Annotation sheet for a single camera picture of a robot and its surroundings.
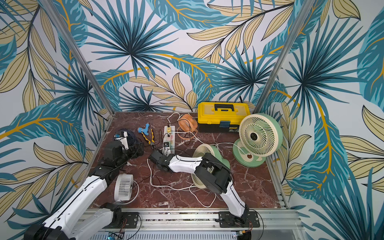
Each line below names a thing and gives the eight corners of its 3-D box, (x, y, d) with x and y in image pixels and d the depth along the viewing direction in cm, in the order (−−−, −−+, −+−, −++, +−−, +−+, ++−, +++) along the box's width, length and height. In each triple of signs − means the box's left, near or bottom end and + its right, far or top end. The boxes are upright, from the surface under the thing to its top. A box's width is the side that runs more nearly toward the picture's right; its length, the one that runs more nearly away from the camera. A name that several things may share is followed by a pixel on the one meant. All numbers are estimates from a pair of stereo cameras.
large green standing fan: (230, 162, 96) (244, 131, 70) (233, 143, 105) (248, 109, 79) (258, 171, 92) (285, 141, 66) (260, 151, 101) (284, 118, 75)
